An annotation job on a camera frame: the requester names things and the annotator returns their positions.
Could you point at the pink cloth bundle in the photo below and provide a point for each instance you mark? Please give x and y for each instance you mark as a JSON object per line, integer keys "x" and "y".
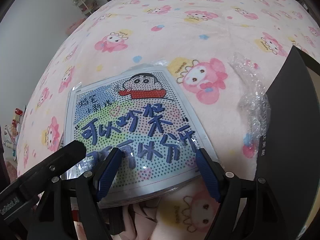
{"x": 75, "y": 27}

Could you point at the black cardboard box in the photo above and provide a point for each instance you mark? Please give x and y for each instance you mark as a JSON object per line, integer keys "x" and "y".
{"x": 295, "y": 130}

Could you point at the white shelf rack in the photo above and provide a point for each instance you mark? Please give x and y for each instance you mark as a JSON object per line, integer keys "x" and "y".
{"x": 82, "y": 0}

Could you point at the pink cartoon printed blanket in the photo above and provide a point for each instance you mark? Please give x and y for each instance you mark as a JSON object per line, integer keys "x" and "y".
{"x": 175, "y": 30}

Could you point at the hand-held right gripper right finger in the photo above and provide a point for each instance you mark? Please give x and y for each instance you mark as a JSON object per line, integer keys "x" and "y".
{"x": 207, "y": 177}

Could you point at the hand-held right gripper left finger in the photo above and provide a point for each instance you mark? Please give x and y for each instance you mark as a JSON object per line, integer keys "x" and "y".
{"x": 107, "y": 177}

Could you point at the cartoon dotted craft sheet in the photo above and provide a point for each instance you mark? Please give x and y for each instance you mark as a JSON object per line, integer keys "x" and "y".
{"x": 140, "y": 110}

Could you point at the red and white packets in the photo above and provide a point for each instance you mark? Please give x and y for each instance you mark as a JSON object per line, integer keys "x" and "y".
{"x": 16, "y": 127}

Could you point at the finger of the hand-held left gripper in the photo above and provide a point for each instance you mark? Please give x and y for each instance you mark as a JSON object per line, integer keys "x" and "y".
{"x": 67, "y": 155}

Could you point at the clear bubble wrap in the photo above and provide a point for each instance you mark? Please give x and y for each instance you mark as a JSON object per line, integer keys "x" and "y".
{"x": 252, "y": 105}

